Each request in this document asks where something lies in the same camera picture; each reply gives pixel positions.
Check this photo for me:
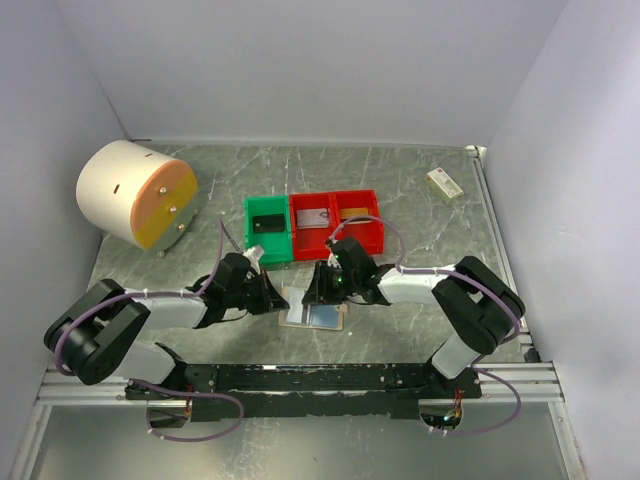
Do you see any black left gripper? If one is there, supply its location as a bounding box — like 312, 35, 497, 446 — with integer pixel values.
226, 268, 290, 315

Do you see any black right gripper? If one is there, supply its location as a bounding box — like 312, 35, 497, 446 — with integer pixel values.
302, 261, 359, 306

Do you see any tan card holder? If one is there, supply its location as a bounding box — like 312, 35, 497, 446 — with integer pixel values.
278, 287, 348, 331

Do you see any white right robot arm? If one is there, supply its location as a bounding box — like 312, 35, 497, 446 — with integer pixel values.
301, 237, 526, 398

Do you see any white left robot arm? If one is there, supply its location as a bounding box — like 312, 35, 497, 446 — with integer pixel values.
43, 247, 289, 399

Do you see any grey striped credit card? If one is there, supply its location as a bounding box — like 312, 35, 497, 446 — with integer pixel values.
284, 288, 310, 327

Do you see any silver credit card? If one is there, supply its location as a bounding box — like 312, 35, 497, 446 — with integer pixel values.
295, 208, 330, 229

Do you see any black credit card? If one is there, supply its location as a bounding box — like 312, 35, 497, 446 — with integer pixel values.
251, 213, 287, 234

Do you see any red bin middle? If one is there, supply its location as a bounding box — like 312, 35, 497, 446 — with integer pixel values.
289, 192, 338, 261

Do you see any red bin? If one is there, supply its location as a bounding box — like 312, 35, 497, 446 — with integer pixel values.
289, 192, 338, 261
334, 189, 385, 255

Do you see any red bin right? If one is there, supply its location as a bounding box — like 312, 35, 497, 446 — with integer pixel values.
334, 189, 385, 255

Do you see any green plastic bin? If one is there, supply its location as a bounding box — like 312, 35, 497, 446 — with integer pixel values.
244, 195, 294, 265

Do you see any small white cardboard box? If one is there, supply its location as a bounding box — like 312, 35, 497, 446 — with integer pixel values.
425, 167, 464, 204

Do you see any white cylinder with orange face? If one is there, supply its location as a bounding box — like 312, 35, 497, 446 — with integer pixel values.
76, 140, 198, 254

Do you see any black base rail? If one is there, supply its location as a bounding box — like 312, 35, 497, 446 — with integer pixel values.
124, 362, 484, 424

